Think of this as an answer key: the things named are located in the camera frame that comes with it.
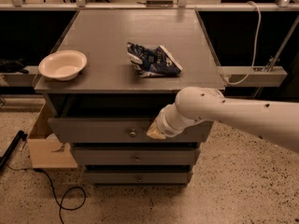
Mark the yellow covered gripper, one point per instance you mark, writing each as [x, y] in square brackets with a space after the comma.
[162, 124]

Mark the grey top drawer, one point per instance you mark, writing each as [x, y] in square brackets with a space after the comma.
[108, 118]

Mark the grey drawer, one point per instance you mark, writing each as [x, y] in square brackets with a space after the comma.
[108, 118]
[135, 156]
[139, 175]

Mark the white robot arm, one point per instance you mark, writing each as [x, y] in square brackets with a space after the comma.
[275, 122]

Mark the grey drawer cabinet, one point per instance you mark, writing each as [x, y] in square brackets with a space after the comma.
[103, 34]

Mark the grey middle drawer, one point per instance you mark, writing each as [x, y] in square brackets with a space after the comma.
[135, 156]

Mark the grey bottom drawer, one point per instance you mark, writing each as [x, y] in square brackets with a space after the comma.
[139, 175]

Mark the blue white chip bag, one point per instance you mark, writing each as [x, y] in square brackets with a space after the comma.
[157, 62]

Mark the cardboard box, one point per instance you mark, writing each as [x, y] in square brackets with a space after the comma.
[46, 151]

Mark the white bowl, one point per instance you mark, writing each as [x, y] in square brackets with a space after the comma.
[62, 65]

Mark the black rod on floor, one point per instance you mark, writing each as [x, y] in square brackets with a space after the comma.
[20, 136]

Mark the grey metal rail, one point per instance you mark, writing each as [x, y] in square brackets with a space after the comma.
[251, 76]

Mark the metal top frame bar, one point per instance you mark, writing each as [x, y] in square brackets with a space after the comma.
[202, 7]

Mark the black object on left rail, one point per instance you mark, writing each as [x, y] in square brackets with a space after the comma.
[12, 66]

